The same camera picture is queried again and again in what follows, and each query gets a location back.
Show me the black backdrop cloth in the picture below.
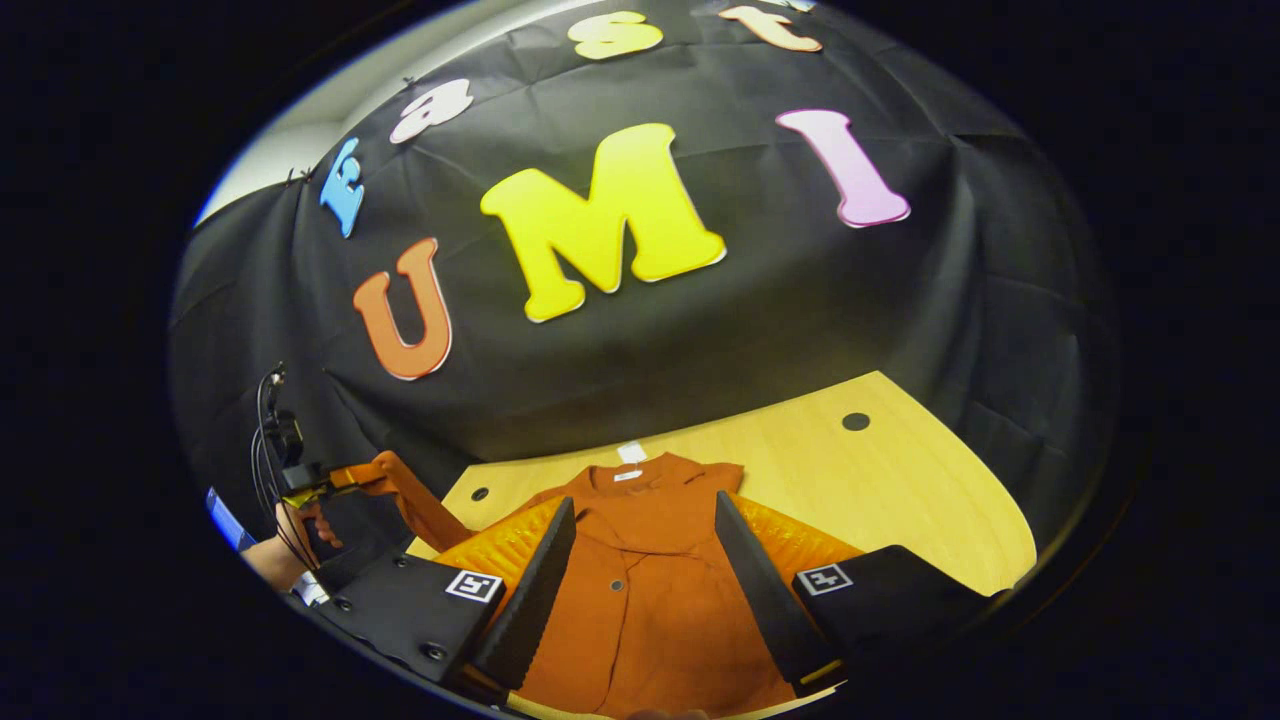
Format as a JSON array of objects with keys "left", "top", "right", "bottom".
[{"left": 168, "top": 0, "right": 1121, "bottom": 601}]

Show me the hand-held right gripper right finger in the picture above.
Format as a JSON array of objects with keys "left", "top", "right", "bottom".
[{"left": 713, "top": 490, "right": 993, "bottom": 699}]

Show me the rust orange knit cardigan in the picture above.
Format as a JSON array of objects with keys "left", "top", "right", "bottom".
[{"left": 360, "top": 450, "right": 801, "bottom": 720}]

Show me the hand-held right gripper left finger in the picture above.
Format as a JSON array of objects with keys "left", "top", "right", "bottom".
[{"left": 318, "top": 495, "right": 578, "bottom": 701}]

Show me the blue object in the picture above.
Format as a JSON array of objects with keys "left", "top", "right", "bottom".
[{"left": 205, "top": 487, "right": 258, "bottom": 553}]

